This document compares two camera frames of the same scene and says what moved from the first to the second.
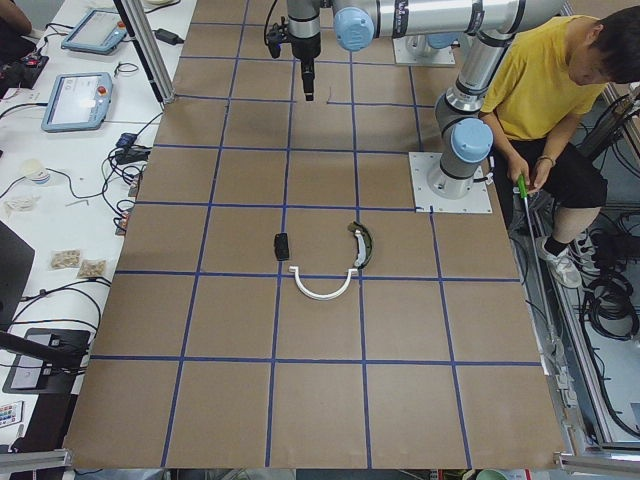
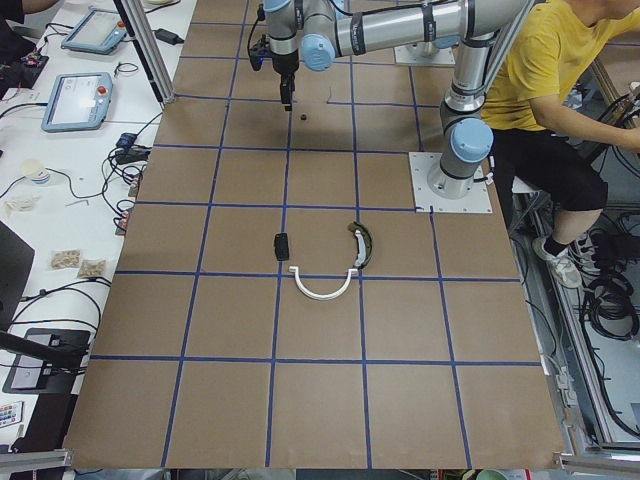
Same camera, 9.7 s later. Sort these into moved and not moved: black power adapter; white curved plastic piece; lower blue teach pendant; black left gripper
Moved: black left gripper
Not moved: white curved plastic piece; black power adapter; lower blue teach pendant
